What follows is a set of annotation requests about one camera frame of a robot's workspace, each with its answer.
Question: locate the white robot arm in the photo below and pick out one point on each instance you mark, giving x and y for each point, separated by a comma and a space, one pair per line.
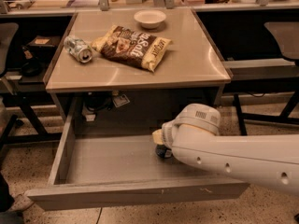
270, 161

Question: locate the white bowl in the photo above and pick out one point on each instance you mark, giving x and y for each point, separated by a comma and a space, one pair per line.
150, 19

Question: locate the silver green soda can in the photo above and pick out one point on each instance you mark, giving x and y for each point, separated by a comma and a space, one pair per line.
78, 48

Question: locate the blue pepsi can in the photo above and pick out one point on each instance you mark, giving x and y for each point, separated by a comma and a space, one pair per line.
163, 152

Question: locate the open grey top drawer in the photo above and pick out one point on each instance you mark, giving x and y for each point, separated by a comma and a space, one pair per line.
111, 161

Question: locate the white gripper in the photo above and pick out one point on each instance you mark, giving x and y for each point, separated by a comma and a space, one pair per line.
167, 133

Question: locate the grey office chair left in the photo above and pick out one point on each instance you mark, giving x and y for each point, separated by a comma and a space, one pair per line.
7, 32

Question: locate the black bag under desk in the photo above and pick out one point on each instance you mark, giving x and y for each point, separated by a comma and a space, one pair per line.
32, 66

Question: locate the grey cabinet with top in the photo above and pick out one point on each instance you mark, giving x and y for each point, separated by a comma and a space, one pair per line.
191, 70

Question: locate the brown chip bag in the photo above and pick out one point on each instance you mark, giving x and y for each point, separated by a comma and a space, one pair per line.
133, 48

